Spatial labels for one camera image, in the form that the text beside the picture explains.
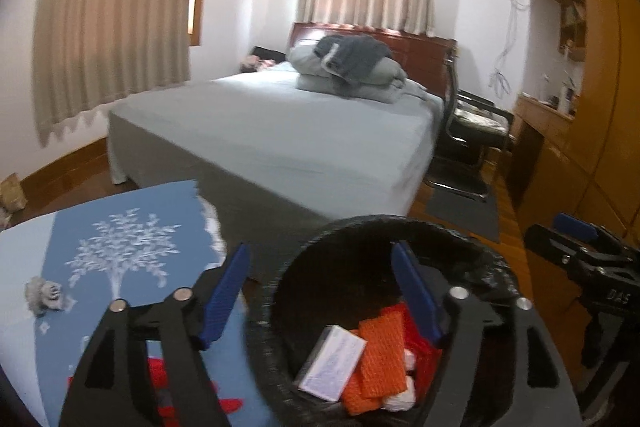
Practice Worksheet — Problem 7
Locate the dark bedside bundle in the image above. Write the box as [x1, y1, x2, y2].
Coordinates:
[240, 46, 288, 72]

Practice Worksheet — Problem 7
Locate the blue tree print tablecloth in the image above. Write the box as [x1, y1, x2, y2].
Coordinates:
[0, 179, 281, 427]

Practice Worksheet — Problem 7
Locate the white cloth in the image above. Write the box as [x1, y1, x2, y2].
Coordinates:
[382, 347, 418, 413]

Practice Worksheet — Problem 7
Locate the orange cloth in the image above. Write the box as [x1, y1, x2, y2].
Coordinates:
[341, 311, 416, 417]

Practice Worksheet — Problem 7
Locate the dark wooden headboard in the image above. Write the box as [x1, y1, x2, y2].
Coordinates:
[290, 22, 458, 98]

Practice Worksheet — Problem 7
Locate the brown paper bag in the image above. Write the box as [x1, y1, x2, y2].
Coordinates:
[0, 174, 26, 212]

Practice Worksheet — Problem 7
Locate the folded grey bedding pile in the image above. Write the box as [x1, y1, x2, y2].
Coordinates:
[289, 44, 407, 102]

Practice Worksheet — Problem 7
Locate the bin with black liner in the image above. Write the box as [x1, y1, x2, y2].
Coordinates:
[242, 214, 531, 427]

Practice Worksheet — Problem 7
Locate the white hanging cable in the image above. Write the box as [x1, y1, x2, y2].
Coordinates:
[492, 0, 531, 98]

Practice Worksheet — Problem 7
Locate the grey floor mat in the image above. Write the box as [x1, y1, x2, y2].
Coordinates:
[425, 184, 501, 244]

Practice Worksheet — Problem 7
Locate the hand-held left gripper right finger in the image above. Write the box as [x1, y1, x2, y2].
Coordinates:
[390, 241, 583, 427]

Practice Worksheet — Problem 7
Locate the black metal chair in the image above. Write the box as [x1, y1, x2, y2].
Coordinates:
[425, 49, 516, 202]

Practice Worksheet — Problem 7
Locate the dark grey garment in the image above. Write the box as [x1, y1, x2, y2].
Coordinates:
[314, 34, 393, 82]

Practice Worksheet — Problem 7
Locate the white printed paper box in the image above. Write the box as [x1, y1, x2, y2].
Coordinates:
[292, 326, 368, 403]

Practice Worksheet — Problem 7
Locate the wooden wardrobe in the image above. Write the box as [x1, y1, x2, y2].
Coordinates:
[505, 0, 640, 258]

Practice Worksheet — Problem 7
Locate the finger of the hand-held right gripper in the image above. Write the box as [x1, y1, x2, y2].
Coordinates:
[552, 213, 640, 258]
[524, 224, 603, 272]

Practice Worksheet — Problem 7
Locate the red cloth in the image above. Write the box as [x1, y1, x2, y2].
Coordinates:
[385, 302, 443, 388]
[147, 354, 244, 415]

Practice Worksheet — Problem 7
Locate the grey bed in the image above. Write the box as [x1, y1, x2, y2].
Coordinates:
[107, 62, 446, 233]

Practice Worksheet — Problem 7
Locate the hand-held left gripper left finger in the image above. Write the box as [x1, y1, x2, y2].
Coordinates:
[59, 242, 251, 427]

